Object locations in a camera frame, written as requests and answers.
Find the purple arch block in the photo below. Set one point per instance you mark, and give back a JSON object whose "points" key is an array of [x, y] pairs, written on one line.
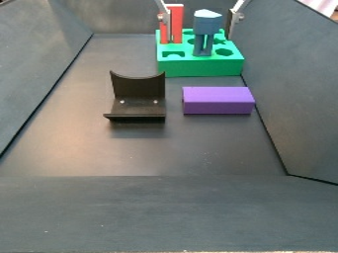
{"points": [[217, 101]]}

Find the red rectangular block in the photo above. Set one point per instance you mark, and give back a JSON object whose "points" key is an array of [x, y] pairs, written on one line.
{"points": [[172, 34]]}

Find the black curved fixture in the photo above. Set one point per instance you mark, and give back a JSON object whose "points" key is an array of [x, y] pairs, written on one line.
{"points": [[139, 97]]}

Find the green shape sorter base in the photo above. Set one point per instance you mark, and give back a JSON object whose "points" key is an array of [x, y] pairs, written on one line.
{"points": [[178, 63]]}

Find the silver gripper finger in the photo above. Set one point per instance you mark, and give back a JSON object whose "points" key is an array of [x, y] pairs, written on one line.
{"points": [[237, 14], [163, 15]]}

